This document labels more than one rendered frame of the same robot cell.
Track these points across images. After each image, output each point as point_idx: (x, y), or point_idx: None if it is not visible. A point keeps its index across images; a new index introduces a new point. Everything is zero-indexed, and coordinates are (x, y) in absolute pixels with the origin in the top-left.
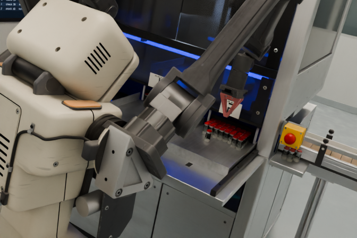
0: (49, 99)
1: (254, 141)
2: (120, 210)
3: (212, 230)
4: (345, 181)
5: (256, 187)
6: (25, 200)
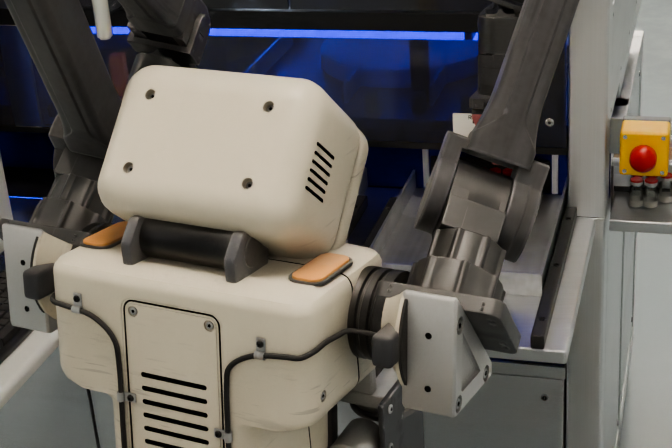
0: (263, 282)
1: (555, 188)
2: (408, 443)
3: (519, 428)
4: None
5: (597, 293)
6: None
